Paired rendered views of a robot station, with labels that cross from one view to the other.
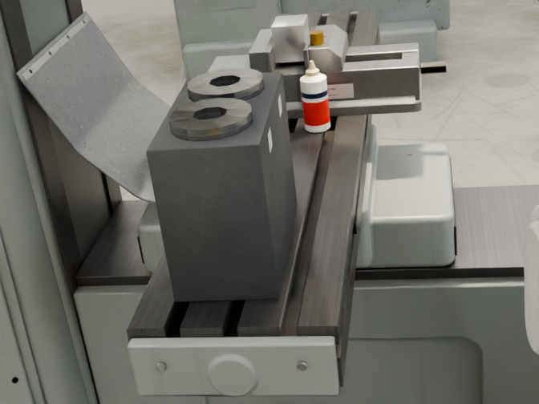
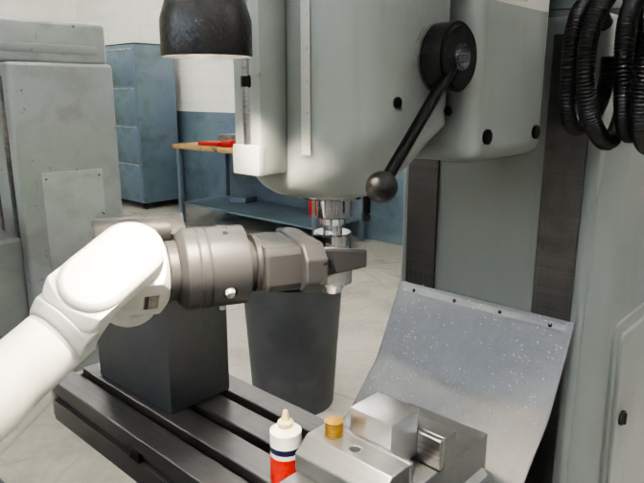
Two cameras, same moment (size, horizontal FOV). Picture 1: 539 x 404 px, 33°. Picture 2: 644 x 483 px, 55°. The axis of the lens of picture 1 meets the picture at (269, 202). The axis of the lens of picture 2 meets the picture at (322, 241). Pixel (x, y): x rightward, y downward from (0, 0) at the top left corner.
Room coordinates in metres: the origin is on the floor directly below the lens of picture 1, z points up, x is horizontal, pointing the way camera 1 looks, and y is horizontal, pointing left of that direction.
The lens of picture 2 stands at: (1.73, -0.66, 1.42)
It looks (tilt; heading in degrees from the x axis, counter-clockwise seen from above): 14 degrees down; 121
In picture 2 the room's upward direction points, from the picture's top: straight up
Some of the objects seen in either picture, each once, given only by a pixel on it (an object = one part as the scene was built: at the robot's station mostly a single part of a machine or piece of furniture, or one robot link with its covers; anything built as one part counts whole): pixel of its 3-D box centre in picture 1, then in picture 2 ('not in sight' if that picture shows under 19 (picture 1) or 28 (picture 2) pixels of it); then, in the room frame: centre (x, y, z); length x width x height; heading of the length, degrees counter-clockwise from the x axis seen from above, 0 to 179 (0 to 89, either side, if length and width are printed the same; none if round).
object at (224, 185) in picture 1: (229, 176); (159, 328); (0.97, 0.04, 1.02); 0.22 x 0.12 x 0.20; 170
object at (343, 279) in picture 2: not in sight; (332, 261); (1.37, -0.05, 1.23); 0.05 x 0.05 x 0.05
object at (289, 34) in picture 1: (291, 38); (383, 430); (1.45, -0.07, 1.03); 0.06 x 0.05 x 0.06; 168
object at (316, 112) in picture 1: (314, 94); (286, 448); (1.33, -0.09, 0.98); 0.04 x 0.04 x 0.11
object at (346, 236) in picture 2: not in sight; (333, 235); (1.37, -0.05, 1.26); 0.05 x 0.05 x 0.01
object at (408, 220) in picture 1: (301, 197); not in sight; (1.37, -0.05, 0.78); 0.50 x 0.35 x 0.12; 79
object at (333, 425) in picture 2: (316, 38); (333, 426); (1.41, -0.11, 1.04); 0.02 x 0.02 x 0.02
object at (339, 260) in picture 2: not in sight; (342, 261); (1.40, -0.07, 1.23); 0.06 x 0.02 x 0.03; 54
